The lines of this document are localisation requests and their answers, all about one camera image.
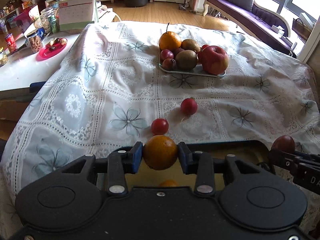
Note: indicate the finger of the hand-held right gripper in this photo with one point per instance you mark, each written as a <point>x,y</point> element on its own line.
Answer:
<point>282,158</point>

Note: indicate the small purple plum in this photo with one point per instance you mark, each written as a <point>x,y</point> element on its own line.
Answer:
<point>169,64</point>
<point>166,54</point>
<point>178,51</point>

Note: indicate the red radish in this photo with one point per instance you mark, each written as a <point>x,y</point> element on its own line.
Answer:
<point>189,106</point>

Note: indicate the white rectangular fruit plate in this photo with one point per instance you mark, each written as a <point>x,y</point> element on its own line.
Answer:
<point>197,71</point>

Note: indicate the large glass jar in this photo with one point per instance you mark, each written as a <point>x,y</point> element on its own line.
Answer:
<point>46,17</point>

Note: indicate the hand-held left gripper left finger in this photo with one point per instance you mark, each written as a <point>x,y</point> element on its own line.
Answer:
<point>137,156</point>

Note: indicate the red plastic plate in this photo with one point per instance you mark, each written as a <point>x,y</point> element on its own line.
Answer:
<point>45,53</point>

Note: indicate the desk calendar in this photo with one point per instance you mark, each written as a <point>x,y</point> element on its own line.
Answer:
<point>77,12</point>

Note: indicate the brown kiwi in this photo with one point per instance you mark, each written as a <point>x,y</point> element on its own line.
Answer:
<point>190,45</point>
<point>186,60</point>

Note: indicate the small red fruit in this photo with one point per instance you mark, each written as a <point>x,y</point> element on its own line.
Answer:
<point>205,47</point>

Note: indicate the wicker basket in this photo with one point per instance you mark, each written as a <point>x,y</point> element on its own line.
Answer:
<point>303,27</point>

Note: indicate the red can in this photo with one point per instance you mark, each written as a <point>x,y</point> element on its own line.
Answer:
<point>10,43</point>

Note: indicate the large orange with stem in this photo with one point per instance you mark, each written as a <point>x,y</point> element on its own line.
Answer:
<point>170,40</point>

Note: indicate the purple chaise sofa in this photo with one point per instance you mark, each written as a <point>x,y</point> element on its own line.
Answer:
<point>250,22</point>

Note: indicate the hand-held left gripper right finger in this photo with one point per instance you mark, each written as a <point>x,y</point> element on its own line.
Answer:
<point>182,158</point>

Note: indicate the white side table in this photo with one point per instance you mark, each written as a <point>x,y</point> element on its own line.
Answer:
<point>30,70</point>

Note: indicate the reddish purple plum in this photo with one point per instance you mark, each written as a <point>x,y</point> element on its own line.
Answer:
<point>283,143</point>

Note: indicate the small glass nut jar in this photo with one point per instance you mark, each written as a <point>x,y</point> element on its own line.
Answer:
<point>3,57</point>

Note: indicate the large red apple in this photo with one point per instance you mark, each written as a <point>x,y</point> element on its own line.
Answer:
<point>215,60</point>

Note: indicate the biscuit stick jar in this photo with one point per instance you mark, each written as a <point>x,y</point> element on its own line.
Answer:
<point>34,42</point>

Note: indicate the tissue box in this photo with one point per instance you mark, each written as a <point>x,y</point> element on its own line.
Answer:
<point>277,29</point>

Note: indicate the green drink can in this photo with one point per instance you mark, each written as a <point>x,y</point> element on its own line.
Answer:
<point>53,24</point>

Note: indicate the white lace floral tablecloth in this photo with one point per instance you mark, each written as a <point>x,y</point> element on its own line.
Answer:
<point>100,92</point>

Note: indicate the red cherry tomato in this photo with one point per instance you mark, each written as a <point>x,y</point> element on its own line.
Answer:
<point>159,126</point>

